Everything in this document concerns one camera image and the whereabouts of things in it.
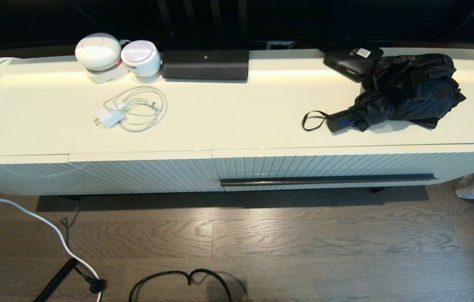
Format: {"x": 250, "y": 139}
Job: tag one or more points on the white flat base box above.
{"x": 107, "y": 76}

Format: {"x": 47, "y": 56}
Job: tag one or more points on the wall outlet plate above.
{"x": 281, "y": 44}

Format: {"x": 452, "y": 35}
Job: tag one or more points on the small white round device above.
{"x": 140, "y": 56}

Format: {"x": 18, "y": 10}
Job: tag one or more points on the black flat rectangular box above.
{"x": 205, "y": 65}

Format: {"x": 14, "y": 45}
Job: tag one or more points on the black set-top box with label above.
{"x": 350, "y": 63}

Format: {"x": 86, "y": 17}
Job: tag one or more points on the white fluted cabinet front panel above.
{"x": 144, "y": 174}

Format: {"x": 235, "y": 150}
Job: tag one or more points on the white charger plug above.
{"x": 109, "y": 116}

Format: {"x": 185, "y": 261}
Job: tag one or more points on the large white round device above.
{"x": 97, "y": 50}

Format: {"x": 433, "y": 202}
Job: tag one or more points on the white tv cabinet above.
{"x": 241, "y": 113}

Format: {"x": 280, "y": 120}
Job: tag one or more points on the black folding umbrella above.
{"x": 408, "y": 88}

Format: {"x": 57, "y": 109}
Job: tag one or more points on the white fluted drawer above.
{"x": 304, "y": 165}

